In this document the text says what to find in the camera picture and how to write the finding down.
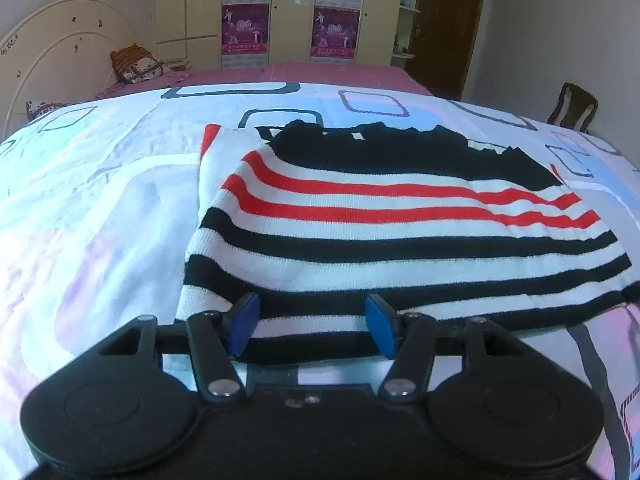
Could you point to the brown wooden chair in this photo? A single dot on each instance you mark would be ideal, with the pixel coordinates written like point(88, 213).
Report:
point(570, 110)

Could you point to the cream corner shelf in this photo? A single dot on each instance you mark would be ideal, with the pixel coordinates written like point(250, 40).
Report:
point(409, 20)

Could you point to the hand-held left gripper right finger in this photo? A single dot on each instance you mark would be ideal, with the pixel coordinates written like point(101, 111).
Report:
point(382, 327)

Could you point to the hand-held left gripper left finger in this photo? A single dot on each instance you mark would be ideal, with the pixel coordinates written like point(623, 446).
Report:
point(242, 325)

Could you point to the brown wooden door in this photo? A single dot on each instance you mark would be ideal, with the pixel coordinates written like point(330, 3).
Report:
point(450, 25)

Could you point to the white dotted pillow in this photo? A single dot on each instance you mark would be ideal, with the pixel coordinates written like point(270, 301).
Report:
point(47, 109)

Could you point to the pink bed sheet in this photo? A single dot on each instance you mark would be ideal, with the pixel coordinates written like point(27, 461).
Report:
point(320, 75)

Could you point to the cream wardrobe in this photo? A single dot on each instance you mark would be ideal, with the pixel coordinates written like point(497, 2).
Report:
point(292, 10)

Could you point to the striped knit sweater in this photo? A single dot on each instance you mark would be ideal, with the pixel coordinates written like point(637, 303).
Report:
point(390, 240)

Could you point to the orange patterned pillow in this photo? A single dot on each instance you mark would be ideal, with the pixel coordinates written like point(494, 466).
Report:
point(140, 66)

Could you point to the patterned bed blanket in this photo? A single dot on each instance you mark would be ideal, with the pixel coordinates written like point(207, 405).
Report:
point(90, 220)

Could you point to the cream bed headboard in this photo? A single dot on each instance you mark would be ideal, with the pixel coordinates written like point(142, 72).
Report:
point(55, 45)

